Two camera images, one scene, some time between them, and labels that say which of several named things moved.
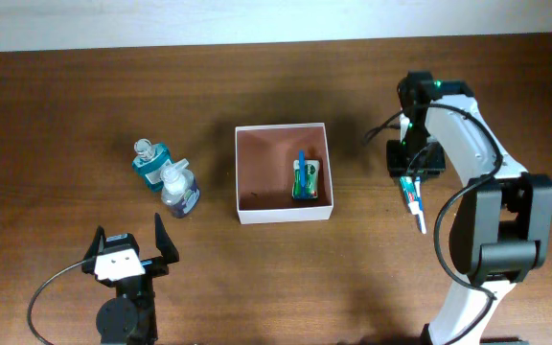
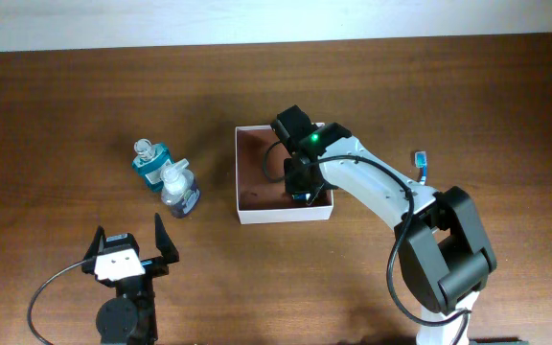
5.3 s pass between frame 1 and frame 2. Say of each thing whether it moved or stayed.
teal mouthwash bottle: stayed
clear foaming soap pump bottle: stayed
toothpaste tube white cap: moved
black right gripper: moved
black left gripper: stayed
